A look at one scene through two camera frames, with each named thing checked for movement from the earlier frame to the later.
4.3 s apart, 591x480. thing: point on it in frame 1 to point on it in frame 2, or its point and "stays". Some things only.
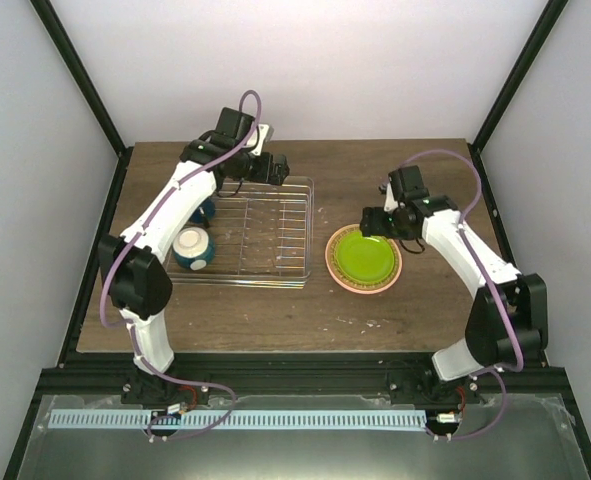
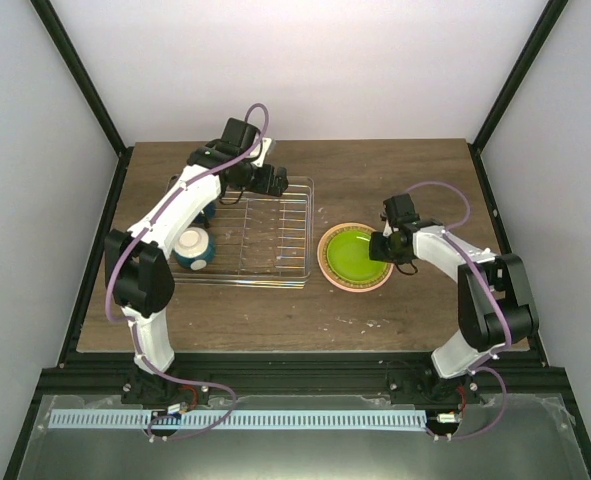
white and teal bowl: x=193 y=248 stays
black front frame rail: x=287 y=374 stays
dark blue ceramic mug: x=204 y=212 stays
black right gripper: x=371 y=225 to x=375 y=250
